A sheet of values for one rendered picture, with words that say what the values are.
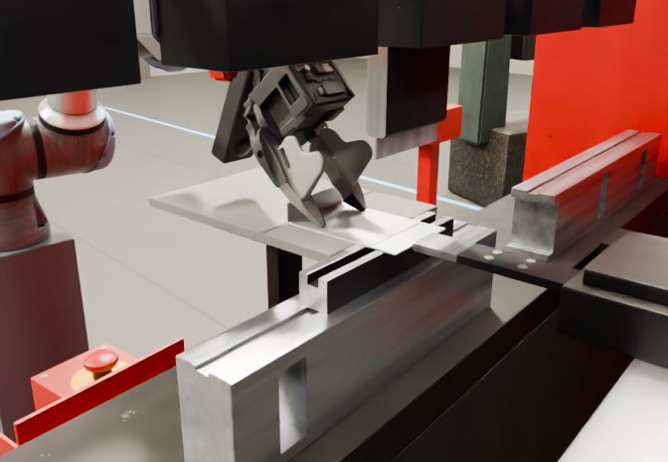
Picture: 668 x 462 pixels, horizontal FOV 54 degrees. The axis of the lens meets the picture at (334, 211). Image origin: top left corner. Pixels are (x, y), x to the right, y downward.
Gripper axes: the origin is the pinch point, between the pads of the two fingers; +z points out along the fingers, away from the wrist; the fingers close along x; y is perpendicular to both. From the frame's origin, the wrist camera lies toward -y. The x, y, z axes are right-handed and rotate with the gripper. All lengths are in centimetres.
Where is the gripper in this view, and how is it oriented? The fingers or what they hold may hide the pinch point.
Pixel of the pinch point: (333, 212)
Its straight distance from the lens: 66.4
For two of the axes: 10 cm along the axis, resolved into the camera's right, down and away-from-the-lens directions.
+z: 5.0, 8.5, -1.5
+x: 6.4, -2.4, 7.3
